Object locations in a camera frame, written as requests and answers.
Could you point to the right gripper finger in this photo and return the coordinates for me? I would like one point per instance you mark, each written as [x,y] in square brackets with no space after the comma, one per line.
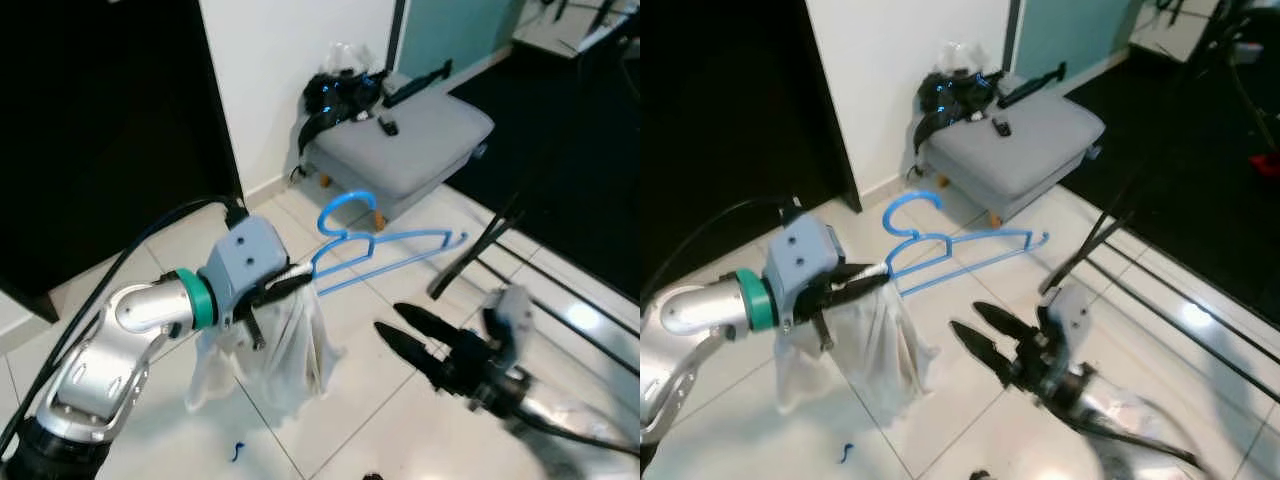
[410,352]
[430,325]
[985,352]
[1005,322]

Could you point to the white shirt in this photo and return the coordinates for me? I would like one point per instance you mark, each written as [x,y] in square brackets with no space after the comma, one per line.
[280,360]
[880,350]

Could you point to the blue plastic hanger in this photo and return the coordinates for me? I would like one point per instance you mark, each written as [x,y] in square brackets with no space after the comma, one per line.
[915,238]
[350,238]

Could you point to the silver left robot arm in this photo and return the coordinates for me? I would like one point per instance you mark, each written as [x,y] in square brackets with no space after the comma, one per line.
[100,370]
[690,310]

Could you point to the black metal clothes rack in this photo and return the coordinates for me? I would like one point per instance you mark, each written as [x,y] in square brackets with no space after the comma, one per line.
[465,266]
[1075,262]

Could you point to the small blue floor scrap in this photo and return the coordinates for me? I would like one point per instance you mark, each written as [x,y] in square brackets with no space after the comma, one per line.
[237,451]
[847,454]

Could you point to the grey ottoman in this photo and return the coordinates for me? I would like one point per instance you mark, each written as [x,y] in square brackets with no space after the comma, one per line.
[1020,150]
[410,145]

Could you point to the small black remote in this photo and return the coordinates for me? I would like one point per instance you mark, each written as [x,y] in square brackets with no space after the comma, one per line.
[1002,126]
[388,126]

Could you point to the black bag blue trim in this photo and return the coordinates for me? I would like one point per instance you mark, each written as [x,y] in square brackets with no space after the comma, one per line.
[950,100]
[335,100]

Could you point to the black wardrobe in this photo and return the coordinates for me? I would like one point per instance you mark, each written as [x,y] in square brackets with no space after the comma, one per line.
[730,120]
[100,130]

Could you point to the clear plastic bag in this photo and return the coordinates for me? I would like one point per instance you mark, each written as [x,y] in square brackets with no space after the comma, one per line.
[348,58]
[962,58]

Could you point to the black tripod stick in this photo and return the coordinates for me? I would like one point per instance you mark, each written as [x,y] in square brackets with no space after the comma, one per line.
[415,88]
[1030,87]

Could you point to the red draped cloth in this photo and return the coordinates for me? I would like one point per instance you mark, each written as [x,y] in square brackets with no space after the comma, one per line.
[1268,165]

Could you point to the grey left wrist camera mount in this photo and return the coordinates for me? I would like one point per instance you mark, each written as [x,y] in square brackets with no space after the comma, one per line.
[245,260]
[800,262]

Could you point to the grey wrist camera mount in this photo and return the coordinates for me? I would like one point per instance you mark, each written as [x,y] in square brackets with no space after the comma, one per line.
[1070,320]
[512,315]
[245,260]
[800,262]

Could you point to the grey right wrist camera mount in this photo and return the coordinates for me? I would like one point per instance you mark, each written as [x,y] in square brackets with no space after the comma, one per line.
[512,315]
[1070,320]

